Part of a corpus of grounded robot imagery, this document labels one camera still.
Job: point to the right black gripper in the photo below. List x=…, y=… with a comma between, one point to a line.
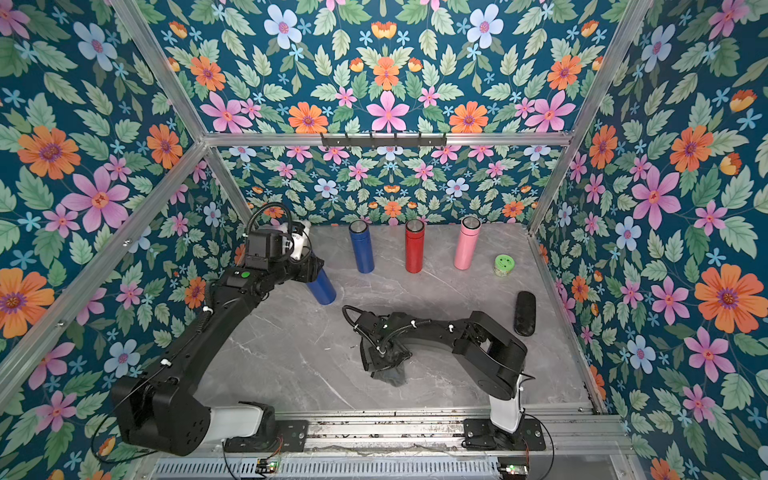
x=381, y=359

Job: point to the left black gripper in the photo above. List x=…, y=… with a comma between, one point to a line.
x=308, y=268

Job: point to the blue thermos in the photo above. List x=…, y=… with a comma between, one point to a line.
x=322, y=289
x=362, y=246

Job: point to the grey microfibre cloth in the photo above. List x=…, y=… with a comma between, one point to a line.
x=395, y=377

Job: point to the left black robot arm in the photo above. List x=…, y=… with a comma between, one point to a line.
x=159, y=411

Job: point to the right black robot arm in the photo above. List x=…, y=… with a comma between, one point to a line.
x=491, y=355

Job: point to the red thermos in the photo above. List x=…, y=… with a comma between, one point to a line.
x=414, y=245

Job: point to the pink thermos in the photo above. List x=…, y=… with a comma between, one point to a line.
x=468, y=236

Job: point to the white teddy bear toy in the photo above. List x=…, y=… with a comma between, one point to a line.
x=299, y=238

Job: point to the black oval case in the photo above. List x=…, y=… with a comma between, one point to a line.
x=525, y=314

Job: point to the green round lid container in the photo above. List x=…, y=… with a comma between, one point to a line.
x=503, y=265

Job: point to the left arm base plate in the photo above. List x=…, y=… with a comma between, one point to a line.
x=288, y=436

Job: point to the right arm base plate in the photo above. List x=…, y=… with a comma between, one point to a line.
x=482, y=435

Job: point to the black hook rail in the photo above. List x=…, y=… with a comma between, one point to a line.
x=371, y=140

